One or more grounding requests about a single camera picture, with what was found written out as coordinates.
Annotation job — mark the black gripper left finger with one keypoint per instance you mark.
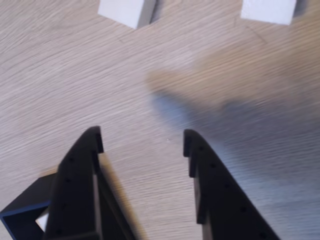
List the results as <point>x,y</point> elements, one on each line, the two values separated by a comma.
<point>75,187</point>

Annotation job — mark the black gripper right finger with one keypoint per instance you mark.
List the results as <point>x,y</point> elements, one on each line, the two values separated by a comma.
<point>225,205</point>

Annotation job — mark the white cube block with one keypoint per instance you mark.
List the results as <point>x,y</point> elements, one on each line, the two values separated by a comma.
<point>267,10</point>
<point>122,11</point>

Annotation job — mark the black open box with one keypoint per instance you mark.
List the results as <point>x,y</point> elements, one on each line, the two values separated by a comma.
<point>22,200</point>

